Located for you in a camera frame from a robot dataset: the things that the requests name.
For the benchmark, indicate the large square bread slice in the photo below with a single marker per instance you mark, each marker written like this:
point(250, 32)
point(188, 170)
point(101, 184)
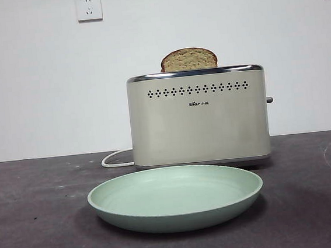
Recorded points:
point(188, 60)

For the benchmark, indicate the white wall socket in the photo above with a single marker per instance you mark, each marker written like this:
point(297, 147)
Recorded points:
point(89, 8)

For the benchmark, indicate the cream two-slot toaster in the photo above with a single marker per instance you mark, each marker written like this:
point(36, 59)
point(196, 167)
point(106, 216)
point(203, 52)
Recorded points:
point(198, 126)

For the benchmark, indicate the pale green round plate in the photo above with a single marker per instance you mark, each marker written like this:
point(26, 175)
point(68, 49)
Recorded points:
point(177, 213)

